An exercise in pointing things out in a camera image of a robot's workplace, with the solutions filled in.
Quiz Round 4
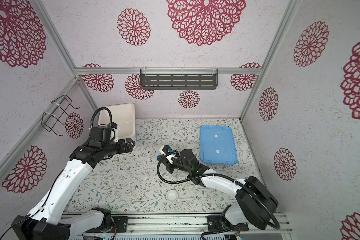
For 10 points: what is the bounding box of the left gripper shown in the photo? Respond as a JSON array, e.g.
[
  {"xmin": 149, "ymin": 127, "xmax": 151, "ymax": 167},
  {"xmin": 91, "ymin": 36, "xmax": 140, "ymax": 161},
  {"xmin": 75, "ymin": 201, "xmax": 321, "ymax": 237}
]
[{"xmin": 102, "ymin": 136, "xmax": 136, "ymax": 158}]

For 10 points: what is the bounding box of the white plastic bin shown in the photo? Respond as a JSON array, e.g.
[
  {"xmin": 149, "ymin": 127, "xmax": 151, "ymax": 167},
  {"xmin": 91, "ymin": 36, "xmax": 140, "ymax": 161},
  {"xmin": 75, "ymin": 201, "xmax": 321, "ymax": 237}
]
[{"xmin": 106, "ymin": 103, "xmax": 136, "ymax": 142}]

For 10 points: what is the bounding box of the blue plastic lid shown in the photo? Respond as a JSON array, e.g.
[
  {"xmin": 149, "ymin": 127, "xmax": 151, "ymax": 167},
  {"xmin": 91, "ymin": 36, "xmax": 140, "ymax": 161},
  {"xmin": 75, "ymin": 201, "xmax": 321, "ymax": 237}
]
[{"xmin": 200, "ymin": 125, "xmax": 238, "ymax": 165}]

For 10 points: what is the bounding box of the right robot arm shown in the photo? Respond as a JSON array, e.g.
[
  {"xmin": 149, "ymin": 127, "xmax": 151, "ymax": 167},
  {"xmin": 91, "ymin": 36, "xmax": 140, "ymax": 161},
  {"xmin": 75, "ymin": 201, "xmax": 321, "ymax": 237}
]
[{"xmin": 157, "ymin": 145, "xmax": 281, "ymax": 240}]

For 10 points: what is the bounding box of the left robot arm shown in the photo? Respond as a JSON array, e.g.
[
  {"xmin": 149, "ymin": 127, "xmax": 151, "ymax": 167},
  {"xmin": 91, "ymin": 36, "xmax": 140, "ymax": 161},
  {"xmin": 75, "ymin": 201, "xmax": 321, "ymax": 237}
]
[{"xmin": 11, "ymin": 138, "xmax": 136, "ymax": 240}]

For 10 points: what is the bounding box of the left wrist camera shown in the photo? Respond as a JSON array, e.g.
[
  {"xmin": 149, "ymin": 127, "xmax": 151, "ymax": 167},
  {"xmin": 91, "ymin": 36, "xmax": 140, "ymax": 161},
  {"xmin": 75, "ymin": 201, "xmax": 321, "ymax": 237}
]
[{"xmin": 89, "ymin": 122, "xmax": 119, "ymax": 144}]

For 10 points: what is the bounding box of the dark metal wall shelf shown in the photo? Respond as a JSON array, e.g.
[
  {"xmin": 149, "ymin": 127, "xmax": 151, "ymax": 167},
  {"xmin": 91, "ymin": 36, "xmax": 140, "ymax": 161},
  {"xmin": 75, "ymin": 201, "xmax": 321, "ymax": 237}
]
[{"xmin": 140, "ymin": 69, "xmax": 219, "ymax": 90}]

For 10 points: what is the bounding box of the black wire wall rack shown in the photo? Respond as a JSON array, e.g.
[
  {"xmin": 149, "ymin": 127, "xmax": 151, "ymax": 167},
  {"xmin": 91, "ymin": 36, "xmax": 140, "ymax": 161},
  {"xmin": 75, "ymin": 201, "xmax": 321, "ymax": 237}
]
[{"xmin": 40, "ymin": 95, "xmax": 79, "ymax": 137}]

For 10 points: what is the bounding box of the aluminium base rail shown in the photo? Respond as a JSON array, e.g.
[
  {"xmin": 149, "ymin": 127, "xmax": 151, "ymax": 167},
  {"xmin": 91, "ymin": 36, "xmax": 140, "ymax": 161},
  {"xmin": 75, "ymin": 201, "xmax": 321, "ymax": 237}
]
[{"xmin": 73, "ymin": 213, "xmax": 293, "ymax": 240}]

